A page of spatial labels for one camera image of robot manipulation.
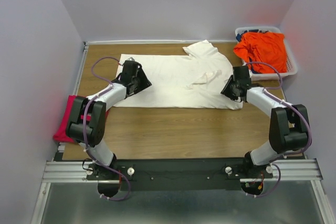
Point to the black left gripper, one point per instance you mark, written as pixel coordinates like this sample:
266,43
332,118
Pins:
145,83

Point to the white t shirt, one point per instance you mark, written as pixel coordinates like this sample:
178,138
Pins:
192,80

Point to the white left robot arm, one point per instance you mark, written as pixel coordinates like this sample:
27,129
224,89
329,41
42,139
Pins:
111,95

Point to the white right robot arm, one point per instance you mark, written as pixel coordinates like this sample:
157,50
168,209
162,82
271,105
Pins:
289,130

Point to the blue garment in basket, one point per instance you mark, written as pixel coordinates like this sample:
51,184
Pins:
240,35

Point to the white plastic laundry basket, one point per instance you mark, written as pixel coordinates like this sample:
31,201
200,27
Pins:
291,66

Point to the orange t shirt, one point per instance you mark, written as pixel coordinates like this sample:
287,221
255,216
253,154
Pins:
266,51

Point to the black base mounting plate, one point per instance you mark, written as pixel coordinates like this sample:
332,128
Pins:
179,174

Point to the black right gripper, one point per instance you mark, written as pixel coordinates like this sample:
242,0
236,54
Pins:
226,91

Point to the folded magenta t shirt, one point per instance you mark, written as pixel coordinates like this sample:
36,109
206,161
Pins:
64,121

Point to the aluminium frame rail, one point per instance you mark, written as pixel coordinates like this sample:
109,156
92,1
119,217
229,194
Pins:
291,170

